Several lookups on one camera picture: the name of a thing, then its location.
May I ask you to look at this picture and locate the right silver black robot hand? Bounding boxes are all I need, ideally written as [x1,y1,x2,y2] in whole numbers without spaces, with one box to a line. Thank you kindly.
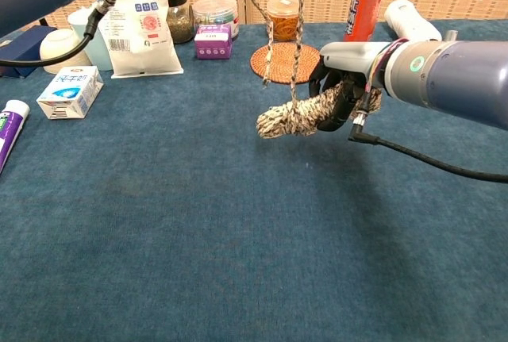
[308,41,392,133]

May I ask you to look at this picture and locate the white speckled braided rope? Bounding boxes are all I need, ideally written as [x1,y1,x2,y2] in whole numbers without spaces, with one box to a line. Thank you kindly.
[248,0,384,140]

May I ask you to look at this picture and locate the clear round cotton swab tub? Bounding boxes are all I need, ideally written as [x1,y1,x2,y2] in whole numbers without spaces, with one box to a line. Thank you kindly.
[191,0,241,40]

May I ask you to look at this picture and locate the tall orange drink can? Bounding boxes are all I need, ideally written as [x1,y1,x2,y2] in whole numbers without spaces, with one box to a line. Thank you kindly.
[342,0,387,44]

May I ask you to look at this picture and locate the clear jar of rubber bands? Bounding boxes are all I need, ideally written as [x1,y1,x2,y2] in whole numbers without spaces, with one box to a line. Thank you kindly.
[265,0,306,42]

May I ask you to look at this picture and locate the round woven rattan coaster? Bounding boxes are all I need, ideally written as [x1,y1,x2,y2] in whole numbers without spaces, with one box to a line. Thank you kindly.
[249,42,321,84]

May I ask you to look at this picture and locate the white bottle yellow cap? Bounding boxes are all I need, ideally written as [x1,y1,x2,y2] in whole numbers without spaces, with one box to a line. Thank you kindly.
[383,0,444,44]

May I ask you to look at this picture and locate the small purple box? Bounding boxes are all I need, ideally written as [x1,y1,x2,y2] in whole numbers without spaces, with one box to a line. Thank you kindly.
[194,23,233,60]

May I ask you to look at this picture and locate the glass jar black lid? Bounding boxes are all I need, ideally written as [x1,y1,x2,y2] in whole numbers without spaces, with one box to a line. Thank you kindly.
[165,0,195,44]

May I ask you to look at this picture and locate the white plastic salt bag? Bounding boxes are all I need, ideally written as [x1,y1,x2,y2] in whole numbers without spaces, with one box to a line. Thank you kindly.
[97,0,184,79]

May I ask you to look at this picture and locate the light blue paper cup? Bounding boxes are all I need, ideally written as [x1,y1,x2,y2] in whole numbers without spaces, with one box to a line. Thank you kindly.
[67,7,114,72]

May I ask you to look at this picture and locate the white ceramic bowl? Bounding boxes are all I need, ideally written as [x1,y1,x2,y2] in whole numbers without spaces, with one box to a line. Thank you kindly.
[39,28,93,75]

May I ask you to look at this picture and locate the white blue milk carton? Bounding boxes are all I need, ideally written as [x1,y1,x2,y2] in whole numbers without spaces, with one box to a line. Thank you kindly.
[36,65,105,121]

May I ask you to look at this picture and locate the blue table cloth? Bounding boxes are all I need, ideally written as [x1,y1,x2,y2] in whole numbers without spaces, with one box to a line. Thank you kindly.
[0,19,508,342]

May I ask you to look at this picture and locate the navy blue box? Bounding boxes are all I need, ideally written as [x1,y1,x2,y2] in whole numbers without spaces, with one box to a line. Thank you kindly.
[0,25,58,79]

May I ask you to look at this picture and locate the purple white toothpaste tube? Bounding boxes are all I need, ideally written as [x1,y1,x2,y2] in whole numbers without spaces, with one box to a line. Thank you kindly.
[0,99,31,176]

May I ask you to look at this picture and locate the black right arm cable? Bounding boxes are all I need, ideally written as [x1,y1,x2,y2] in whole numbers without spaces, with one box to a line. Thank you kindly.
[348,110,508,183]

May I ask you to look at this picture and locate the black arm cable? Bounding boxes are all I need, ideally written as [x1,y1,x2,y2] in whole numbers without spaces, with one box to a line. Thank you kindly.
[0,0,128,68]
[348,110,508,183]

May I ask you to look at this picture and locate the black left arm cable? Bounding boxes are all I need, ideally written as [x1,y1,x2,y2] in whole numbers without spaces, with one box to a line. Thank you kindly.
[0,0,128,68]

